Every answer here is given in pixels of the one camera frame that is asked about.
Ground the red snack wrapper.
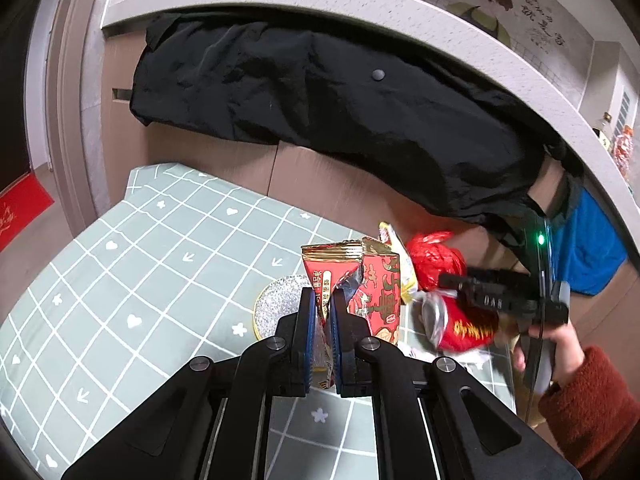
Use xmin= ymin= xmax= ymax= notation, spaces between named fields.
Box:
xmin=300 ymin=236 xmax=400 ymax=396

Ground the red crushed can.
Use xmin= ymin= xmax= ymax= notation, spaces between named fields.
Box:
xmin=411 ymin=290 xmax=499 ymax=353

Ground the red fuzzy sleeve forearm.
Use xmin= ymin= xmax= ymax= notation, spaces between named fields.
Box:
xmin=538 ymin=346 xmax=639 ymax=479

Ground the white kitchen countertop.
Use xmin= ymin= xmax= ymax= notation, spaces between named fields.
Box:
xmin=100 ymin=0 xmax=639 ymax=244

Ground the silver round scouring pad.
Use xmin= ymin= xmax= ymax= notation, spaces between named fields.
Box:
xmin=252 ymin=274 xmax=310 ymax=340

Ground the blue cloth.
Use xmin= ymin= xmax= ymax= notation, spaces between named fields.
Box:
xmin=552 ymin=188 xmax=627 ymax=296

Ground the red crumpled plastic bag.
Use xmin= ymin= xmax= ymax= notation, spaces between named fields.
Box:
xmin=406 ymin=231 xmax=466 ymax=290

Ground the green grid tablecloth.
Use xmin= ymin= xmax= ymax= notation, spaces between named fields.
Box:
xmin=0 ymin=161 xmax=519 ymax=480

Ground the red filled plastic bottle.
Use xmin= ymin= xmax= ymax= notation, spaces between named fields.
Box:
xmin=612 ymin=125 xmax=634 ymax=180

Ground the black cloth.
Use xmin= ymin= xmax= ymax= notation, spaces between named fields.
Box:
xmin=128 ymin=6 xmax=586 ymax=261

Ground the red doormat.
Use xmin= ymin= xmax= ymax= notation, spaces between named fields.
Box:
xmin=0 ymin=174 xmax=54 ymax=250

